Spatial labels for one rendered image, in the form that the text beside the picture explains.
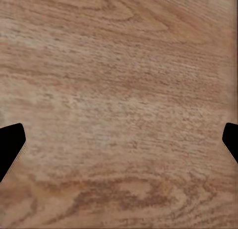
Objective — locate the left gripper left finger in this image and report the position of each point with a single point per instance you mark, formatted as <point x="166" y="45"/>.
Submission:
<point x="12" y="138"/>

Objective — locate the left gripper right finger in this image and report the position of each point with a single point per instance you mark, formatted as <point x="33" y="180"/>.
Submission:
<point x="230" y="139"/>

